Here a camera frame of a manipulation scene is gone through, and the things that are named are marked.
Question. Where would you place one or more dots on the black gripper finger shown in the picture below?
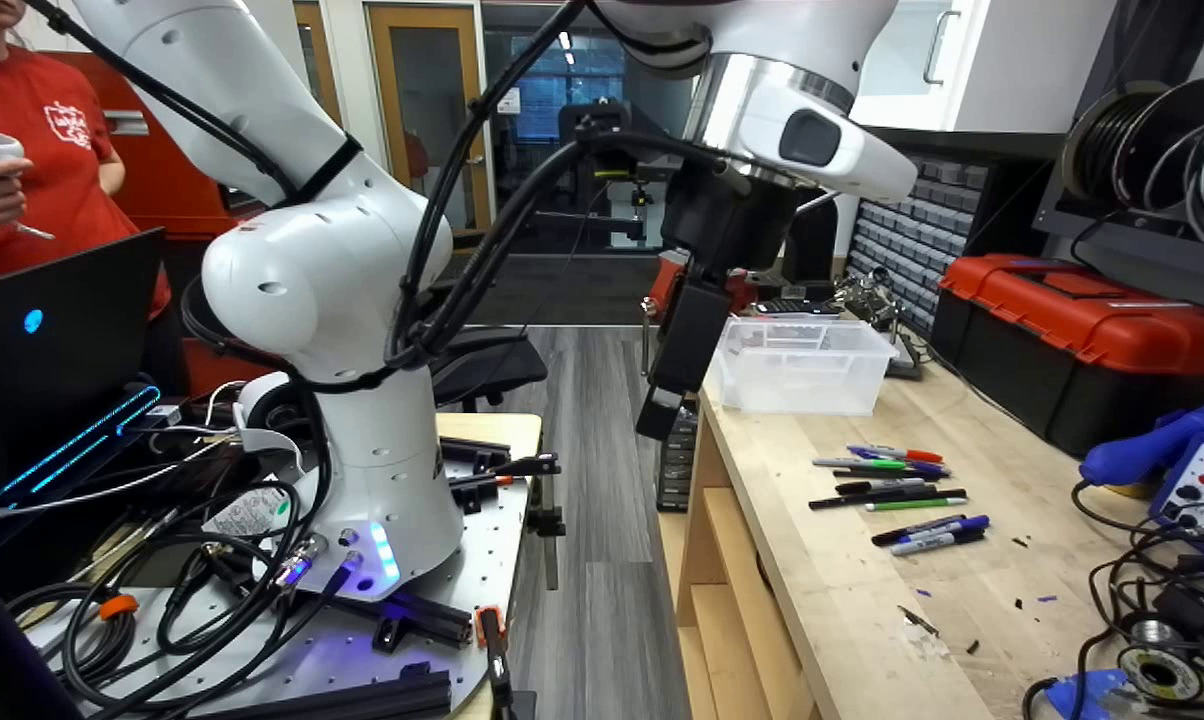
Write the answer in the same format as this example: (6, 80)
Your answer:
(662, 415)
(690, 343)

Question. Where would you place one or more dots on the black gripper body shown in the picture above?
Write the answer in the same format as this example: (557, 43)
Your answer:
(722, 220)

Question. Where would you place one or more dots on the long black pen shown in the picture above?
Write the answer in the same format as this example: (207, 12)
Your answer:
(867, 501)

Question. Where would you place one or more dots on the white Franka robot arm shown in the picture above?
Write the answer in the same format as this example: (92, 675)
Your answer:
(320, 280)

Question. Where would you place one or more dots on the clear plastic container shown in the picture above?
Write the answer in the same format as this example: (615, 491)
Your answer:
(795, 367)

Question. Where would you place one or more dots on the green pen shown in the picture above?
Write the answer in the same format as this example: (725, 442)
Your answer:
(924, 504)

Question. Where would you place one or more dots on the black power strip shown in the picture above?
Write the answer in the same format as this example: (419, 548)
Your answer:
(676, 460)

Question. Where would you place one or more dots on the red bench vise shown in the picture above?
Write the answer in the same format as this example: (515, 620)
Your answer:
(662, 286)

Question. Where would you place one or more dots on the black office chair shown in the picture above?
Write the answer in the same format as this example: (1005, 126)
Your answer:
(485, 362)

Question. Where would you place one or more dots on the small parts drawer cabinet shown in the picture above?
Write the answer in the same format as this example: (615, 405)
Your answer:
(915, 243)

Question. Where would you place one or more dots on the wooden workbench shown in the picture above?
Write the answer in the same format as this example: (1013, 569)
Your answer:
(745, 587)

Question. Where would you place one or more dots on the metal clamp tool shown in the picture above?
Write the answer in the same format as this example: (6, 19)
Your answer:
(895, 333)

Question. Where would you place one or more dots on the grey perforated mounting plate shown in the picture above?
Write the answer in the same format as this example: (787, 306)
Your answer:
(485, 561)

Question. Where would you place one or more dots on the marker with red cap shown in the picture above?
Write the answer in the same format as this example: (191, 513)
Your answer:
(902, 458)

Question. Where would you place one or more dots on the dark marker purple end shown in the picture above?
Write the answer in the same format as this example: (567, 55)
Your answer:
(902, 473)

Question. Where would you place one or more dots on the black marker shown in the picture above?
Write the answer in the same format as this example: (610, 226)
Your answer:
(911, 530)

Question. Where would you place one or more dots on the grey marker blue cap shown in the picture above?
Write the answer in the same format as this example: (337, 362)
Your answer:
(945, 539)

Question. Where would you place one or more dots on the red and black toolbox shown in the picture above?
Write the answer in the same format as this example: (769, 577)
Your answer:
(1095, 325)

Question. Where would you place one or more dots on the black spool shelf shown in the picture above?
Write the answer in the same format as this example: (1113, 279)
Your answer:
(1133, 252)

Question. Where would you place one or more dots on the black aluminium extrusion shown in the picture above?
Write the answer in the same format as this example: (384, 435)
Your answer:
(344, 696)

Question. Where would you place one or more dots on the blue soldering station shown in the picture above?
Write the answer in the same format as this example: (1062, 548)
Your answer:
(1195, 467)

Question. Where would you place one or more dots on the red tool cabinet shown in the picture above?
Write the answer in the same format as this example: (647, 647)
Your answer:
(161, 175)

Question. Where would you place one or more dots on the round metal reel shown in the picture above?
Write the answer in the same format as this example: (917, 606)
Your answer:
(1158, 668)

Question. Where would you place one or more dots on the black laptop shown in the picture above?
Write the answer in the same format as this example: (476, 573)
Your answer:
(52, 325)

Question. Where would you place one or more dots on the person in red shirt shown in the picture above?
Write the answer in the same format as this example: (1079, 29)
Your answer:
(40, 161)

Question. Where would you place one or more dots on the white wall cabinet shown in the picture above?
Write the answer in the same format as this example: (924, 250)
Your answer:
(984, 63)

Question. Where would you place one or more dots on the black clamp bracket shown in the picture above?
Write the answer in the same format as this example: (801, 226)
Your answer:
(422, 620)

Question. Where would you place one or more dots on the wooden door frame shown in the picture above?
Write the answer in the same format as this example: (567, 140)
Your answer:
(384, 120)

